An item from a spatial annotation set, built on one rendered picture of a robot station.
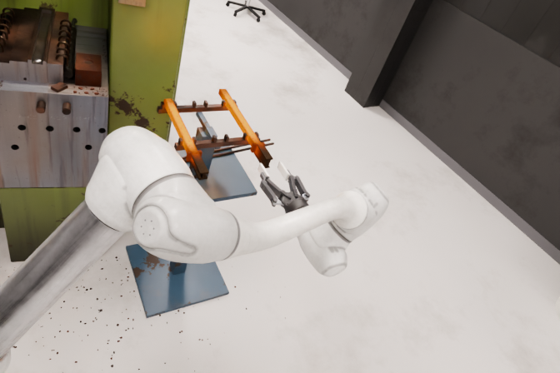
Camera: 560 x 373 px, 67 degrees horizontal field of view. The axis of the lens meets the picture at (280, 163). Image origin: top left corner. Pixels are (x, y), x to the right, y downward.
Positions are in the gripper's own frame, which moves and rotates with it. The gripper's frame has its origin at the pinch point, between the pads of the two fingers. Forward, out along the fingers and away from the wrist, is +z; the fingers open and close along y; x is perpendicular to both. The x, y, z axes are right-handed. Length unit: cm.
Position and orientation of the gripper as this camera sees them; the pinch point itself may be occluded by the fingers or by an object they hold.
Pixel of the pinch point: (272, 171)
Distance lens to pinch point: 141.1
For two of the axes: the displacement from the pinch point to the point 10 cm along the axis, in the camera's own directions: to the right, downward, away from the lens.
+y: 8.6, -0.9, 5.1
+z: -4.3, -6.6, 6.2
